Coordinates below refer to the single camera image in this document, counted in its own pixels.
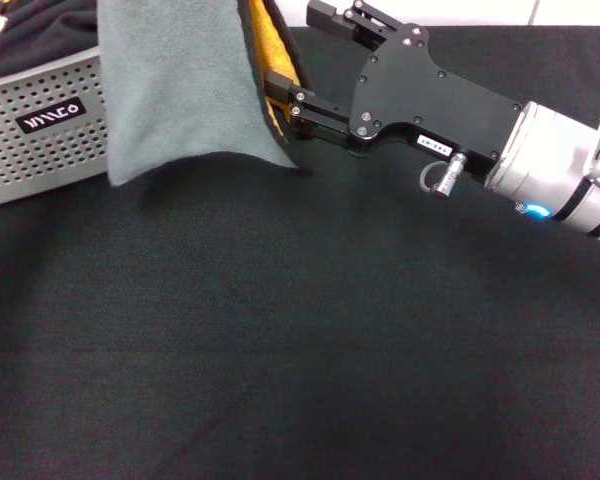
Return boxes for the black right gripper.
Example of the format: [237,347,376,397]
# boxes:
[264,0,524,181]

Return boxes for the grey and yellow towel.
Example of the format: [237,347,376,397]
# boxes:
[95,0,314,189]

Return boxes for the black tablecloth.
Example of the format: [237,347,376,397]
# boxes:
[0,24,600,480]

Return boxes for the grey perforated storage box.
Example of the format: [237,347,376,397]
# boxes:
[0,47,112,211]

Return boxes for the right wrist cable with connector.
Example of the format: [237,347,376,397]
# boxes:
[418,152,469,200]

